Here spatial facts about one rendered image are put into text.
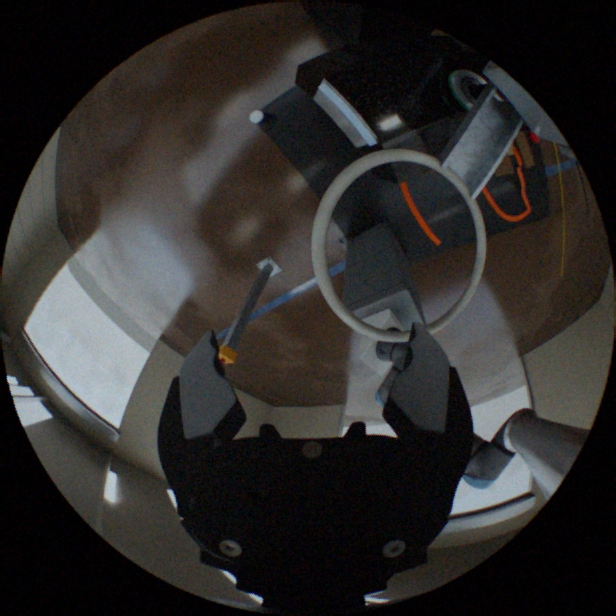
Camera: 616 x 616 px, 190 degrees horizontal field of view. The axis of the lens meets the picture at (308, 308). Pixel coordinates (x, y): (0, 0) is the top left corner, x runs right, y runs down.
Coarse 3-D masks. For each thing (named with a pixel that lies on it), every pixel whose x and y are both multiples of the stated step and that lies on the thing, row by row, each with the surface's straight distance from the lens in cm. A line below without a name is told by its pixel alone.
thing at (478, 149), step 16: (480, 96) 66; (480, 112) 59; (496, 112) 69; (464, 128) 56; (480, 128) 63; (496, 128) 67; (512, 128) 68; (448, 144) 56; (464, 144) 58; (480, 144) 62; (496, 144) 66; (448, 160) 51; (464, 160) 58; (480, 160) 61; (496, 160) 60; (464, 176) 58; (480, 176) 59
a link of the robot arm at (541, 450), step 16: (512, 416) 61; (528, 416) 56; (496, 432) 69; (512, 432) 57; (528, 432) 45; (544, 432) 38; (560, 432) 34; (576, 432) 31; (512, 448) 62; (528, 448) 40; (544, 448) 34; (560, 448) 30; (576, 448) 27; (528, 464) 39; (544, 464) 32; (560, 464) 28; (544, 480) 30; (560, 480) 26; (544, 496) 31
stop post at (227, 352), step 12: (264, 264) 208; (276, 264) 204; (264, 276) 193; (252, 288) 184; (252, 300) 172; (240, 312) 165; (240, 324) 157; (228, 336) 153; (240, 336) 155; (228, 348) 144; (228, 360) 146
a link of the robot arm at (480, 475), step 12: (396, 372) 93; (384, 384) 95; (384, 396) 94; (480, 444) 68; (492, 444) 66; (480, 456) 67; (492, 456) 65; (504, 456) 65; (468, 468) 68; (480, 468) 66; (492, 468) 66; (504, 468) 69; (468, 480) 68; (480, 480) 66; (492, 480) 68
